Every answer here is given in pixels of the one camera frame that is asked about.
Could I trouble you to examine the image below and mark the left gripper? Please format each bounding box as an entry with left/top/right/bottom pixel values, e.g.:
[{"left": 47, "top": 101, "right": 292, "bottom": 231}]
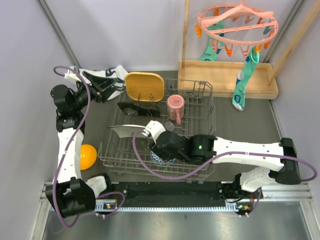
[{"left": 71, "top": 71, "right": 117, "bottom": 111}]

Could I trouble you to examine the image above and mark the clear glass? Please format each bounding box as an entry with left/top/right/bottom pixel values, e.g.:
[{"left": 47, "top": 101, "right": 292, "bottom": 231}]
[{"left": 164, "top": 121, "right": 175, "bottom": 132}]

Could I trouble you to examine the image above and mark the blue white patterned bowl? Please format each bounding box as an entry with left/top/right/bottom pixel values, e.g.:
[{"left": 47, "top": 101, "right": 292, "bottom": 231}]
[{"left": 150, "top": 151, "right": 177, "bottom": 167}]

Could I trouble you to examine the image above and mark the yellow woven-pattern plate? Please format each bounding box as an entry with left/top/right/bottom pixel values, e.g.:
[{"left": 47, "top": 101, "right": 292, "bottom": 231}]
[{"left": 124, "top": 72, "right": 165, "bottom": 103}]

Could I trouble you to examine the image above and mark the pink ceramic mug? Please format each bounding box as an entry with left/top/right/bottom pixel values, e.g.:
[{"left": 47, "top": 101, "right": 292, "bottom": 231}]
[{"left": 166, "top": 94, "right": 185, "bottom": 125}]

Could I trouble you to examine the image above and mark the black floral square plate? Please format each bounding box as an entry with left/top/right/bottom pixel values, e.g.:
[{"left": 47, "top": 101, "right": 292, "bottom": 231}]
[{"left": 117, "top": 101, "right": 161, "bottom": 118}]

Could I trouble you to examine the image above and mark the white square plate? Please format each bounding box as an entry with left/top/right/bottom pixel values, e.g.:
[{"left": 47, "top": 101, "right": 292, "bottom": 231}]
[{"left": 108, "top": 124, "right": 145, "bottom": 139}]

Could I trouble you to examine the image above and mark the yellow bowl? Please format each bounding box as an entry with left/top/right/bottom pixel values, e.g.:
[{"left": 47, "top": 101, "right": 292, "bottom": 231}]
[{"left": 80, "top": 144, "right": 97, "bottom": 171}]

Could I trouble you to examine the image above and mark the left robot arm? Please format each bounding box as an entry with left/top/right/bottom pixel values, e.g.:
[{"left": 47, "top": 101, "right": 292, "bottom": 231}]
[{"left": 45, "top": 67, "right": 116, "bottom": 219}]

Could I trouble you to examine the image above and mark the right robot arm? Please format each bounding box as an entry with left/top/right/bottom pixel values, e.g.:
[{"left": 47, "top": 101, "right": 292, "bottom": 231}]
[{"left": 149, "top": 131, "right": 302, "bottom": 198}]

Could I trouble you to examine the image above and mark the white printed cloth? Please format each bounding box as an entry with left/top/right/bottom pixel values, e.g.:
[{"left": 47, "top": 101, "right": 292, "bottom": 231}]
[{"left": 79, "top": 65, "right": 128, "bottom": 103}]

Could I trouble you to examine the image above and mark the teal patterned sock back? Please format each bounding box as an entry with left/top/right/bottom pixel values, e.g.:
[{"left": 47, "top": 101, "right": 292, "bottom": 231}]
[{"left": 198, "top": 19, "right": 226, "bottom": 62}]

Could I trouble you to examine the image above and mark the teal patterned sock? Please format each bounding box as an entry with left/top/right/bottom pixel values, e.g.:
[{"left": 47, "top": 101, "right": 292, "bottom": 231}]
[
  {"left": 232, "top": 47, "right": 260, "bottom": 111},
  {"left": 198, "top": 19, "right": 226, "bottom": 62}
]

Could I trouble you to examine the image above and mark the teal patterned sock front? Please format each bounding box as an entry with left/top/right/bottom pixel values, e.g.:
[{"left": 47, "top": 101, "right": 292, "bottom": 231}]
[{"left": 232, "top": 47, "right": 260, "bottom": 111}]

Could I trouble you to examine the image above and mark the pink round clothes hanger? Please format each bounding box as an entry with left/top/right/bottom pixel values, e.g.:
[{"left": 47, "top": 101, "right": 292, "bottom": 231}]
[{"left": 195, "top": 0, "right": 279, "bottom": 57}]

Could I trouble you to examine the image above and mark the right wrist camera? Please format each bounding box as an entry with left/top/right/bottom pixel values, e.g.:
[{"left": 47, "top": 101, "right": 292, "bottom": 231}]
[{"left": 141, "top": 120, "right": 166, "bottom": 142}]

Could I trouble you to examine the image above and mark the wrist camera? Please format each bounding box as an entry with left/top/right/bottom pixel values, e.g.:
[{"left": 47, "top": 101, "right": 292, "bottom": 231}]
[
  {"left": 141, "top": 120, "right": 166, "bottom": 142},
  {"left": 64, "top": 66, "right": 81, "bottom": 84}
]

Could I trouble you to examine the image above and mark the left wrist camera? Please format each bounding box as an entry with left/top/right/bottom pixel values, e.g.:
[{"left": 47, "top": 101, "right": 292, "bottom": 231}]
[{"left": 64, "top": 66, "right": 81, "bottom": 84}]

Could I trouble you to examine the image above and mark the grey wire dish rack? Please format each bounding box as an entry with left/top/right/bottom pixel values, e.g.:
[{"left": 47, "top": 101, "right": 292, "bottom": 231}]
[{"left": 98, "top": 78, "right": 216, "bottom": 182}]

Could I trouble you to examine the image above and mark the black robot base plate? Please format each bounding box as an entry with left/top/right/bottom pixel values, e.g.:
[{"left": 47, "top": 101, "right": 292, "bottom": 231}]
[{"left": 84, "top": 181, "right": 265, "bottom": 208}]

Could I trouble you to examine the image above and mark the wooden tray frame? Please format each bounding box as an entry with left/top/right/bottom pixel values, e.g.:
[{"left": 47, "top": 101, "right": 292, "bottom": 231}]
[{"left": 177, "top": 0, "right": 320, "bottom": 100}]

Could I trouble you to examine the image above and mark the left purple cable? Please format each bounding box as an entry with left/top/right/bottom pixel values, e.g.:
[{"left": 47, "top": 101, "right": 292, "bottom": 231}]
[{"left": 51, "top": 65, "right": 126, "bottom": 229}]

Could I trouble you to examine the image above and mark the purple cable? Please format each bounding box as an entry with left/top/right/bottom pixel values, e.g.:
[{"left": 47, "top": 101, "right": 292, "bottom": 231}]
[
  {"left": 132, "top": 129, "right": 318, "bottom": 218},
  {"left": 51, "top": 65, "right": 126, "bottom": 229}
]

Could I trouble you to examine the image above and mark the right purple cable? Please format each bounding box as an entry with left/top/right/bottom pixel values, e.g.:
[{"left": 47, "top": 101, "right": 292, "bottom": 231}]
[{"left": 132, "top": 129, "right": 318, "bottom": 218}]

